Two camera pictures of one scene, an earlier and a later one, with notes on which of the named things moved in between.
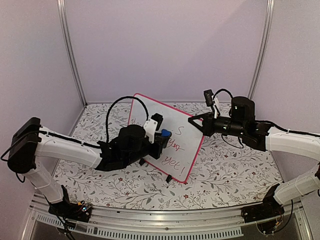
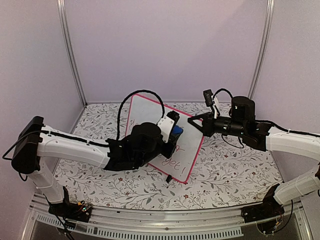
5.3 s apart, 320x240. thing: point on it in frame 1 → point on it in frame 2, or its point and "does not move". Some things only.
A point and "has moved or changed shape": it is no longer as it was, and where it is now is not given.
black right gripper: x=206 y=128 does not move
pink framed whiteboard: x=178 y=157 does not move
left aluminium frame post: x=69 y=49 does not move
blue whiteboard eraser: x=165 y=133 has moved or changed shape
